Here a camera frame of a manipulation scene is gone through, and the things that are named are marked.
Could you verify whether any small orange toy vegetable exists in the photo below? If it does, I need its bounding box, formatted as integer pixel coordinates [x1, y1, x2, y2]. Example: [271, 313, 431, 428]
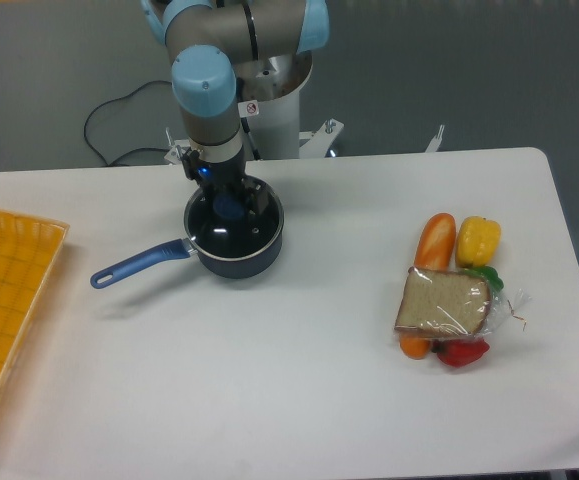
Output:
[399, 336, 431, 360]

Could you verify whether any yellow bell pepper toy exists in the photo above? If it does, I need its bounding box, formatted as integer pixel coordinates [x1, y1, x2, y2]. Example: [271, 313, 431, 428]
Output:
[455, 216, 502, 268]

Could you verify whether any dark blue saucepan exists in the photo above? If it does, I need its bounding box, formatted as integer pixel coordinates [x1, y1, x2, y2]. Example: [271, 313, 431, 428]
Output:
[90, 177, 284, 289]

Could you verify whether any bagged sliced bread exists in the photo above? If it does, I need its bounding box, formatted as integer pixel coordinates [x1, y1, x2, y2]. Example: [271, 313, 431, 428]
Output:
[394, 267, 531, 340]

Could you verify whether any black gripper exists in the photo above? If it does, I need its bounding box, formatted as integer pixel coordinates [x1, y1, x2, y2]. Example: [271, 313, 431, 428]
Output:
[181, 147, 268, 216]

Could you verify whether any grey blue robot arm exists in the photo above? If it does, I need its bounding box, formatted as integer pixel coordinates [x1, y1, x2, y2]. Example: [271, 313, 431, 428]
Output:
[141, 1, 330, 218]

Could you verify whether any white table bracket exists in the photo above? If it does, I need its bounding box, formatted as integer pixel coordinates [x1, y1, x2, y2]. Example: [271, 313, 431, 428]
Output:
[425, 124, 445, 153]

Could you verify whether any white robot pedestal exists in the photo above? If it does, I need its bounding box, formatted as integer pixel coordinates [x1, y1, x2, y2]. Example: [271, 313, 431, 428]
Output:
[171, 45, 344, 162]

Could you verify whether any orange bread roll toy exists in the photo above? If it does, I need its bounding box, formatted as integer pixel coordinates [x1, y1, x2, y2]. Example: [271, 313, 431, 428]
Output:
[414, 213, 456, 270]

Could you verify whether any green bell pepper toy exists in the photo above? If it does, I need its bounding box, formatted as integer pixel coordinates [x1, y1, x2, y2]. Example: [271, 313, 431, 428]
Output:
[466, 265, 504, 293]

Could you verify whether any black floor cable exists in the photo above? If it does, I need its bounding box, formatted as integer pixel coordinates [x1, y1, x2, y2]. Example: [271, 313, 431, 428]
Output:
[83, 80, 183, 167]

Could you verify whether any red bell pepper toy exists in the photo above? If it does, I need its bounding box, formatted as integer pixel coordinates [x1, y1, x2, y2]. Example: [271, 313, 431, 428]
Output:
[431, 339, 490, 368]

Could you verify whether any glass lid blue knob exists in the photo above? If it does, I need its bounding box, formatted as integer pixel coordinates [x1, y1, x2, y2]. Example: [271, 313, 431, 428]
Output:
[184, 187, 284, 261]

